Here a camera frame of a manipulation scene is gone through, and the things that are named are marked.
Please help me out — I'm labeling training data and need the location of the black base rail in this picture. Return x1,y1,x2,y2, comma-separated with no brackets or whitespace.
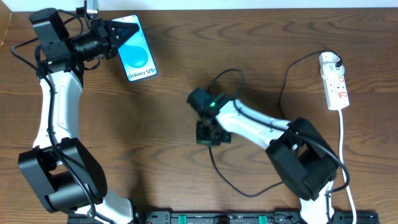
67,210,380,224

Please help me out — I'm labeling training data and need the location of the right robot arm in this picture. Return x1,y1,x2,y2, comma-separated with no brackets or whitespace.
187,88,350,223

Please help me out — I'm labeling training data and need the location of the white power strip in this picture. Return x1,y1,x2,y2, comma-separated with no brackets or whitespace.
320,63,349,111

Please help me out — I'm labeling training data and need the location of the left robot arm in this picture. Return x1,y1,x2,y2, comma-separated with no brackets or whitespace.
18,7,145,223

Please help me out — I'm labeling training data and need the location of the white power strip cord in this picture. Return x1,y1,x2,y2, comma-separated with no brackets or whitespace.
337,108,358,224

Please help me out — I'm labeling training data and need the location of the blue screen smartphone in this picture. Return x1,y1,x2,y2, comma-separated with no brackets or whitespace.
114,15,157,82

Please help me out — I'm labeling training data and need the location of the black charging cable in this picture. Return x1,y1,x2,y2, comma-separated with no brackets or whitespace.
208,49,343,198

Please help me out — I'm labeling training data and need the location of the white charger adapter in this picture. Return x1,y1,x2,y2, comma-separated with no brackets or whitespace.
319,52,345,75

